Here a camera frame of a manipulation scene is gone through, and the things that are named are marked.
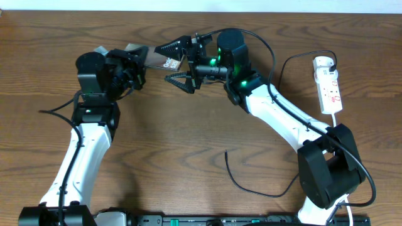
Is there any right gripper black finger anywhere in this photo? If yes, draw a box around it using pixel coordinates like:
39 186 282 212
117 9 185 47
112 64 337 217
165 72 195 94
155 35 192 61

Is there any smartphone with bronze screen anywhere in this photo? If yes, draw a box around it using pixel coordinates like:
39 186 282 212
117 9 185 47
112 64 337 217
124 43 182 72

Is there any black charger cable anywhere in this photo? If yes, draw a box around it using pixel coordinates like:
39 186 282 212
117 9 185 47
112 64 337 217
224 50 338 198

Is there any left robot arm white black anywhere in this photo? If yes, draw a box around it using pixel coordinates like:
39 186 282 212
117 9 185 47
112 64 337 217
18 46 149 225

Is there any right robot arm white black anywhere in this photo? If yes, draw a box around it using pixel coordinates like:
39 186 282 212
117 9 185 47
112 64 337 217
155 28 372 225

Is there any white power strip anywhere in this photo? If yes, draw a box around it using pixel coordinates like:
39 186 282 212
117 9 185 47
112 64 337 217
313 56 342 115

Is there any white power strip cord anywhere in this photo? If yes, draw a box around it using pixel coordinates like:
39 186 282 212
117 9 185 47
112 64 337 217
330 113 354 226

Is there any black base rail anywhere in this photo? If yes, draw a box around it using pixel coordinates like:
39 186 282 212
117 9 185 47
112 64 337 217
90 214 371 226

